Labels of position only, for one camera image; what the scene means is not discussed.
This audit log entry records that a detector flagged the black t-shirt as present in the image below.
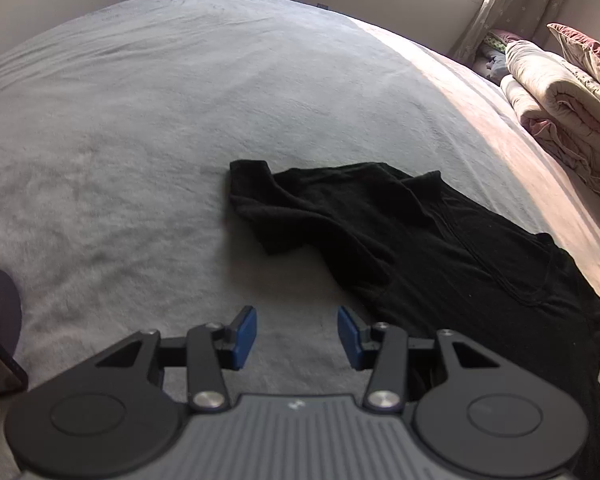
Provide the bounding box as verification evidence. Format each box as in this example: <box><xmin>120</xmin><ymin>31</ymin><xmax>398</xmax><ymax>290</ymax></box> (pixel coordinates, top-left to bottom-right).
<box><xmin>228</xmin><ymin>160</ymin><xmax>600</xmax><ymax>479</ymax></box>

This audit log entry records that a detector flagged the clothes pile beside bed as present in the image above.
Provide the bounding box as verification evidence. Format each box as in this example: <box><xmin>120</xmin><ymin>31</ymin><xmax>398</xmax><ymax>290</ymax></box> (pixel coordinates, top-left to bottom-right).
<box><xmin>472</xmin><ymin>29</ymin><xmax>521</xmax><ymax>84</ymax></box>

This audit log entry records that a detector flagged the grey bed sheet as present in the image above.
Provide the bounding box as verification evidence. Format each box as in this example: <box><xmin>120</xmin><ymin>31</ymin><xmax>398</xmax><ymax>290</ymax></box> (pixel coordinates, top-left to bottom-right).
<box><xmin>0</xmin><ymin>0</ymin><xmax>600</xmax><ymax>480</ymax></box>

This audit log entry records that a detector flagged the folded beige pink quilt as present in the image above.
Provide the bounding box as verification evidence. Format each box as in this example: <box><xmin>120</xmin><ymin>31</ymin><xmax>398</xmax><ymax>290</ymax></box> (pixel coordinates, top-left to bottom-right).
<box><xmin>501</xmin><ymin>40</ymin><xmax>600</xmax><ymax>194</ymax></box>

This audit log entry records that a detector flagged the beige pink pillow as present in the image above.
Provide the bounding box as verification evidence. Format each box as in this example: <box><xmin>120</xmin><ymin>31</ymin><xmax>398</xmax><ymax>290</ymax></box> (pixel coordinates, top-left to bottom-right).
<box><xmin>546</xmin><ymin>23</ymin><xmax>600</xmax><ymax>84</ymax></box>

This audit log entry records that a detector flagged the patterned beige right curtain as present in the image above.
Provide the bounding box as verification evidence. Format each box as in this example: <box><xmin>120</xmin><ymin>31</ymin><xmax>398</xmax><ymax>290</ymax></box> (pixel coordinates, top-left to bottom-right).
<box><xmin>449</xmin><ymin>0</ymin><xmax>564</xmax><ymax>66</ymax></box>

